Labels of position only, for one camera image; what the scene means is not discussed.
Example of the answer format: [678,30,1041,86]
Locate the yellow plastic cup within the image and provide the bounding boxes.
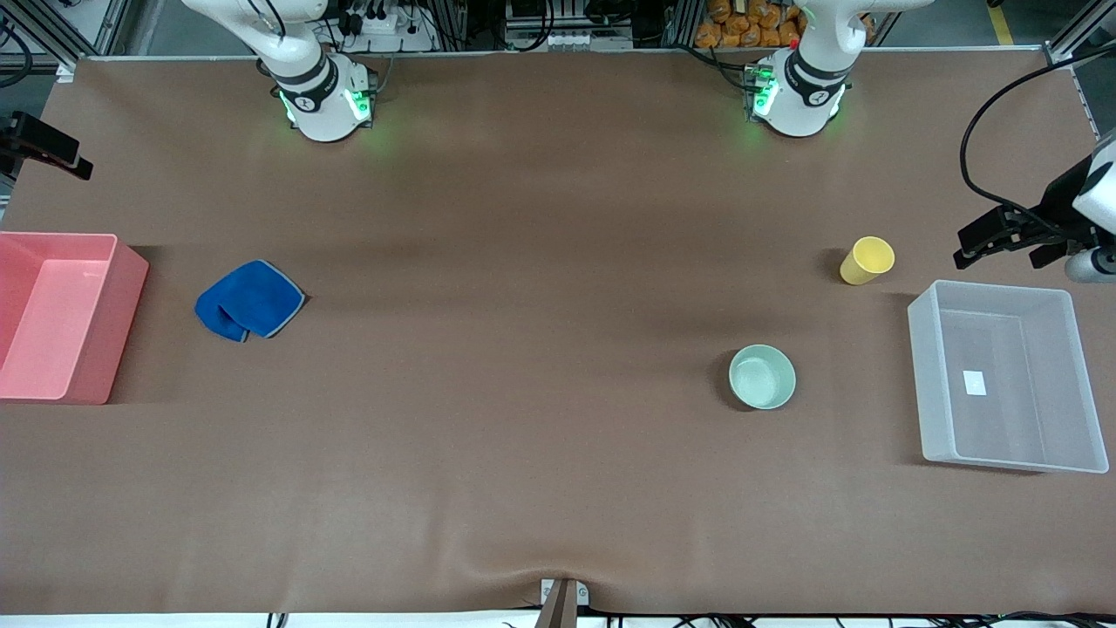
[839,235,896,286]

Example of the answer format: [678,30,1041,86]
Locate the blue cloth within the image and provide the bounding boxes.
[194,259,307,343]

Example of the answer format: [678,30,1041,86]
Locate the pale green bowl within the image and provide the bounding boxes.
[728,344,797,412]

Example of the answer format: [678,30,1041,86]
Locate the clear plastic bin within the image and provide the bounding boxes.
[907,279,1111,475]

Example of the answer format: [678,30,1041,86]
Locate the pink plastic bin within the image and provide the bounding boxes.
[0,231,150,406]

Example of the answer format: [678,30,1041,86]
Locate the orange bagged items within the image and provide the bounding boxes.
[694,0,874,50]

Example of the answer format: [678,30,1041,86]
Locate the white power strip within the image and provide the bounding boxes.
[335,0,439,54]

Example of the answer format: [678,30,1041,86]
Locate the brown table cover sheet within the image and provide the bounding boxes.
[0,48,1116,617]

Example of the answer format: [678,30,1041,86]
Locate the metal table clamp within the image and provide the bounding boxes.
[538,577,591,628]

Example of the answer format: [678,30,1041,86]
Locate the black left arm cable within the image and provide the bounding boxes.
[959,42,1116,229]

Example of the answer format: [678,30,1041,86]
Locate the aluminium frame rail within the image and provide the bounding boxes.
[0,0,133,72]

